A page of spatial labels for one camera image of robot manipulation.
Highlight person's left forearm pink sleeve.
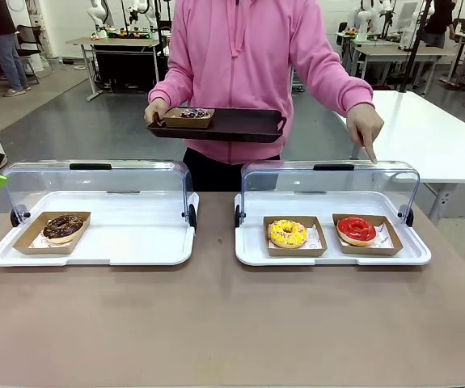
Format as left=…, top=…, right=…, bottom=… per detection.
left=308, top=52, right=374, bottom=116

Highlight cardboard tray with sprinkle donut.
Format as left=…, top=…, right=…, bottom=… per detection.
left=162, top=107, right=216, bottom=129

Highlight black trousers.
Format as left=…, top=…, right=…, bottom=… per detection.
left=182, top=147, right=281, bottom=193

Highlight red glazed donut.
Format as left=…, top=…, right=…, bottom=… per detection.
left=336, top=216, right=378, bottom=247

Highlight white display case base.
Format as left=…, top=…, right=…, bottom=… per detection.
left=234, top=189, right=433, bottom=267
left=0, top=189, right=200, bottom=268

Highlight cardboard tray with yellow donut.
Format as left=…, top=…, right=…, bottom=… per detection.
left=263, top=215, right=328, bottom=258

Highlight white table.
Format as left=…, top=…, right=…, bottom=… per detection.
left=331, top=90, right=465, bottom=226

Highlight cardboard tray with red donut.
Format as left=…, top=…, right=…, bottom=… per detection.
left=332, top=213, right=404, bottom=256

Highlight bystander in jeans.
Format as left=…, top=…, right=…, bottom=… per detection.
left=0, top=0, right=32, bottom=98

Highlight chocolate rainbow sprinkle donut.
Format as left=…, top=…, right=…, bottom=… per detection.
left=179, top=108, right=212, bottom=120

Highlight bystander in dark top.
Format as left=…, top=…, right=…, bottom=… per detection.
left=422, top=0, right=456, bottom=49

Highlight pink hoodie torso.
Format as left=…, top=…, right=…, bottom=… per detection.
left=163, top=0, right=350, bottom=165

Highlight black office chair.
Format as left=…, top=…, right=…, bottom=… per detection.
left=15, top=23, right=44, bottom=84

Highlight person's left hand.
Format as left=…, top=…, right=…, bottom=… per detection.
left=346, top=105, right=385, bottom=165

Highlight clear display case lid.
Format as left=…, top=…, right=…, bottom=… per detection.
left=1, top=160, right=196, bottom=235
left=240, top=159, right=421, bottom=227

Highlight yellow glazed sprinkle donut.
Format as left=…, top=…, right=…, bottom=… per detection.
left=268, top=218, right=308, bottom=249

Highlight black cabinet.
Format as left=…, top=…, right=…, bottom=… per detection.
left=93, top=43, right=160, bottom=93

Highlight person's right forearm pink sleeve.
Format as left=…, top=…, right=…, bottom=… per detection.
left=147, top=60, right=201, bottom=108

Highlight person's right hand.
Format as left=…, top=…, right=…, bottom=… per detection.
left=143, top=99, right=169, bottom=127

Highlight chocolate nut crumble donut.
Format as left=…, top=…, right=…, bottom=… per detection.
left=42, top=213, right=85, bottom=244

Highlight cardboard tray with nut donut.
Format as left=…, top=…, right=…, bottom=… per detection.
left=12, top=211, right=92, bottom=255

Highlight dark brown serving tray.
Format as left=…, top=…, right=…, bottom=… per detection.
left=146, top=108, right=288, bottom=145

